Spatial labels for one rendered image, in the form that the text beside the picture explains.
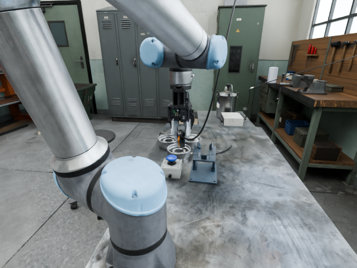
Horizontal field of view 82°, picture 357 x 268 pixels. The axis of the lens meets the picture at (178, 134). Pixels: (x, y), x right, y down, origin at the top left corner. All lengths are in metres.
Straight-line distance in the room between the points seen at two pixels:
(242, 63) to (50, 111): 3.52
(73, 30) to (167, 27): 4.42
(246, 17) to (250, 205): 3.36
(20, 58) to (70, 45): 4.45
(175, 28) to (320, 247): 0.58
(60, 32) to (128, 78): 1.71
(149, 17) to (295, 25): 4.04
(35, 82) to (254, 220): 0.58
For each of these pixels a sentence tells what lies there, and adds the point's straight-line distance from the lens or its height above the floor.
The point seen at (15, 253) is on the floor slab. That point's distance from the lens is 1.89.
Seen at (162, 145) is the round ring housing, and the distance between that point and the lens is 0.97.
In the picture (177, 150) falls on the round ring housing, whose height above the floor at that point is 0.82.
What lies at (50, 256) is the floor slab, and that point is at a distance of 1.76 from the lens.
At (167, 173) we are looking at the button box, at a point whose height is 0.82.
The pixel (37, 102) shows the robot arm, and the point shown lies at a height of 1.16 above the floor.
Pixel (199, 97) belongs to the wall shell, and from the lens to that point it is 4.13.
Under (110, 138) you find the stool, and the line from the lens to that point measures 1.67.
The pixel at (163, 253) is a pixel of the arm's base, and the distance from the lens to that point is 0.47.
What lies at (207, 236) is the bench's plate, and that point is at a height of 0.80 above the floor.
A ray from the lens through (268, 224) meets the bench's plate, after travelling 0.65.
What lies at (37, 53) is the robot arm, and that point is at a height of 1.23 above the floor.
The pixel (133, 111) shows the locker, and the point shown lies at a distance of 3.91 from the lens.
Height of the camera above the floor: 1.23
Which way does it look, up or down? 22 degrees down
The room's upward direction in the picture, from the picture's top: straight up
